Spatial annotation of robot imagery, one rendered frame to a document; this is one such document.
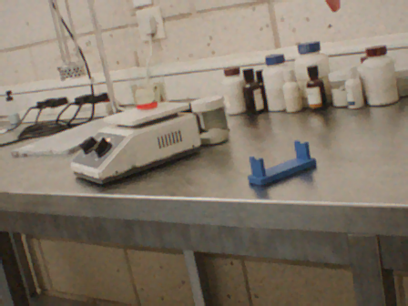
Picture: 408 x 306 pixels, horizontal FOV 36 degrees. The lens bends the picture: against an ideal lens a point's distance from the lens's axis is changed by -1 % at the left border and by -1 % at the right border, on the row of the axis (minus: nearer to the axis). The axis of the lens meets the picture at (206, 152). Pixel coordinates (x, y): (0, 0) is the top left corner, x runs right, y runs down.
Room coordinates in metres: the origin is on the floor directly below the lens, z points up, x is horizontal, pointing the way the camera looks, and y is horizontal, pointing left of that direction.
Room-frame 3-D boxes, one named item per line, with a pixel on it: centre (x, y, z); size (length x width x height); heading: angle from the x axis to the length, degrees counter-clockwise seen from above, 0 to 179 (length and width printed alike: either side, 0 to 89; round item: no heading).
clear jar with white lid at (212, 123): (1.14, -0.02, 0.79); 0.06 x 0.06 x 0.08
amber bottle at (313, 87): (1.24, -0.24, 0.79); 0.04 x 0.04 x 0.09
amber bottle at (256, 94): (1.34, -0.12, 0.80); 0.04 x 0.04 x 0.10
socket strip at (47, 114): (1.87, 0.38, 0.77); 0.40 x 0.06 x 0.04; 52
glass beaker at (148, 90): (1.10, 0.07, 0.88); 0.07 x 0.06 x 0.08; 99
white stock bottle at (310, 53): (1.30, -0.25, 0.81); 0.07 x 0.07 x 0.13
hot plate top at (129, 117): (1.10, 0.09, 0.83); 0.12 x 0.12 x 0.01; 31
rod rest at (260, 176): (0.85, -0.10, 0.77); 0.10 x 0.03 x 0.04; 119
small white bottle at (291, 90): (1.28, -0.20, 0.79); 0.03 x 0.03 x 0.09
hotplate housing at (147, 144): (1.09, 0.11, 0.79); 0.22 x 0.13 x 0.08; 121
